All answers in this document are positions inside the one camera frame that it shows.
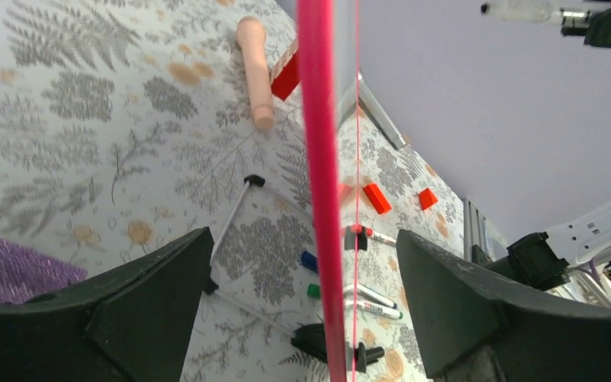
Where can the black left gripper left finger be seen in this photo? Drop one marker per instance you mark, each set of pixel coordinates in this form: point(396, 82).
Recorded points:
point(132, 323)

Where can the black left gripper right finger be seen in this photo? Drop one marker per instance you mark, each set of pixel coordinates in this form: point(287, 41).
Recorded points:
point(472, 324)

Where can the black whiteboard marker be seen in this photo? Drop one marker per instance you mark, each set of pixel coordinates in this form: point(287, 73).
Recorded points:
point(537, 12)

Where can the pink framed whiteboard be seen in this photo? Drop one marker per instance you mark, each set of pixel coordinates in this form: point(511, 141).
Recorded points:
point(327, 51)

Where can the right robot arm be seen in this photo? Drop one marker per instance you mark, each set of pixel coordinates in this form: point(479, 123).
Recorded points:
point(585, 240)

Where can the red whiteboard marker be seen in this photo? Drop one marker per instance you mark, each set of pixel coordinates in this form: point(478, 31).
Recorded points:
point(372, 234)

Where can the black whiteboard foot right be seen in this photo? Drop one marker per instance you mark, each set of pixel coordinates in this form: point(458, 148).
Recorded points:
point(356, 237)

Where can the green whiteboard marker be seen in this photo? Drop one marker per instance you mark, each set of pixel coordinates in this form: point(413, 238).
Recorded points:
point(352, 299)

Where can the blue whiteboard marker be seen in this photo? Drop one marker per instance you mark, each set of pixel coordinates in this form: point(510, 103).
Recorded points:
point(309, 262)

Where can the red triangular block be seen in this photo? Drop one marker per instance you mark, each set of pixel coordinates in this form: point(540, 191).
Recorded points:
point(427, 199)

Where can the small red block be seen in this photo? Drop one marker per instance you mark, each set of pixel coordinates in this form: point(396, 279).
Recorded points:
point(376, 198)

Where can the floral patterned table mat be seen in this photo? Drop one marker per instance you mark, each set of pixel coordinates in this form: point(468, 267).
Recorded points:
point(124, 124)

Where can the silver toy microphone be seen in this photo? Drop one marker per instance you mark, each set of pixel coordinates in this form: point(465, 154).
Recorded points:
point(376, 113)

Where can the large red block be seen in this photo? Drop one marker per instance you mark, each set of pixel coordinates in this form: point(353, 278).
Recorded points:
point(284, 77)

